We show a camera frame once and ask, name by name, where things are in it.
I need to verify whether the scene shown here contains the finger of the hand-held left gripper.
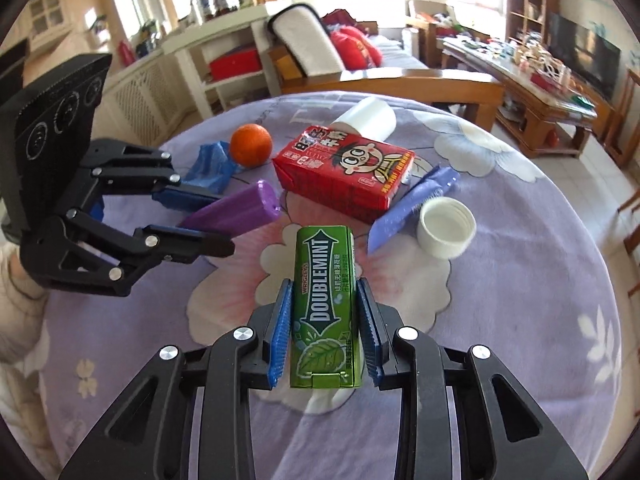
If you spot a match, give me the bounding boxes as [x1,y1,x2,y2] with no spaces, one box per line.
[75,137,226,216]
[20,208,236,298]

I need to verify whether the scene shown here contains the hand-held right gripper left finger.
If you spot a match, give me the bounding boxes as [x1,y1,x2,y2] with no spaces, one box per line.
[57,277,296,480]

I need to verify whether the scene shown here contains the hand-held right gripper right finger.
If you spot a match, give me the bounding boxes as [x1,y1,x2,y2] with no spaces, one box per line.
[356,276,591,480]

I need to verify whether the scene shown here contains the purple plastic tube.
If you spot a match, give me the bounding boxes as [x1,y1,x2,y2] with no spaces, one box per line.
[177,180,282,238]

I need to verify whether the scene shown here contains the green gum box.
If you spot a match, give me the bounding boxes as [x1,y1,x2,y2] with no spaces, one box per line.
[290,225,362,391]

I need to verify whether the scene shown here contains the person's left forearm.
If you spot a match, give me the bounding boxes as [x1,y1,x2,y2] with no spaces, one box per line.
[0,244,50,361]

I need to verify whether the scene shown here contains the blue face mask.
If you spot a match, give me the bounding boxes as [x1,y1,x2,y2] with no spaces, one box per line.
[181,142,241,196]

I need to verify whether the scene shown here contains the orange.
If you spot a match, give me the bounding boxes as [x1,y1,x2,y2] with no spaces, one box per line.
[229,124,273,168]

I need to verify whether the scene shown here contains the white lattice counter cabinet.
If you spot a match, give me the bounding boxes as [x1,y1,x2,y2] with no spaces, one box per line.
[102,52,201,136]

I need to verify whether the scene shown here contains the white glass door cabinet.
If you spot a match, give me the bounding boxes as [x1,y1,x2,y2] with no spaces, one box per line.
[27,0,71,46]

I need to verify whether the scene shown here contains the purple blue foil sachet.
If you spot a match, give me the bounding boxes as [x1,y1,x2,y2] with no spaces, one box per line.
[367,165,461,255]

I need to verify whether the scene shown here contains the white plastic cap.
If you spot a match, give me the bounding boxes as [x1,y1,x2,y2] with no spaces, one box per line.
[419,197,477,261]

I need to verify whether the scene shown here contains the red box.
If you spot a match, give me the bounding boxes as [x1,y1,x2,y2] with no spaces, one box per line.
[207,49,263,81]

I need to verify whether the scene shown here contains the clear plastic container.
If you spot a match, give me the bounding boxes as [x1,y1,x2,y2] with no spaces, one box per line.
[287,94,348,128]

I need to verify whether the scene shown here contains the red cartoon drink carton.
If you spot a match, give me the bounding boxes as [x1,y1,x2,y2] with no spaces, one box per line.
[272,125,417,225]

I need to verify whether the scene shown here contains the white open shelf unit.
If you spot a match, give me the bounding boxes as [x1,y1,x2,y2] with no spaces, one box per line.
[162,7,281,121]

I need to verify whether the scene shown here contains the red cushion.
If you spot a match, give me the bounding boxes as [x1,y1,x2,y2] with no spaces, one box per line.
[330,24,385,70]

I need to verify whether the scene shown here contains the wooden sofa white cushions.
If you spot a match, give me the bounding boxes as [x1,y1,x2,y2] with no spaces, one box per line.
[267,2,505,133]

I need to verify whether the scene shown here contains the wooden dining chair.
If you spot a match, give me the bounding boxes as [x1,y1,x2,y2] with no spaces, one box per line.
[617,180,640,261]

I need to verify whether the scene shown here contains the wooden coffee table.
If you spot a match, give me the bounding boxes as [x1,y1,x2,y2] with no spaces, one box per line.
[442,35,616,158]

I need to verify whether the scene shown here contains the wooden armchair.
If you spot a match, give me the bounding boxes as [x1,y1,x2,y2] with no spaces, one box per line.
[406,0,451,68]

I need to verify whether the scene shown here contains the white openwork ornament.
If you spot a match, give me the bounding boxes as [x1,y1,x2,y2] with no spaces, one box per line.
[515,42,571,86]

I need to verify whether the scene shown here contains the tall wooden plant stand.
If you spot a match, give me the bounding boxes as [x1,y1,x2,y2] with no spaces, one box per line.
[604,66,640,170]

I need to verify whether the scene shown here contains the flat screen television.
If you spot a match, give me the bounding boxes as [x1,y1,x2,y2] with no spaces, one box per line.
[547,12,622,103]

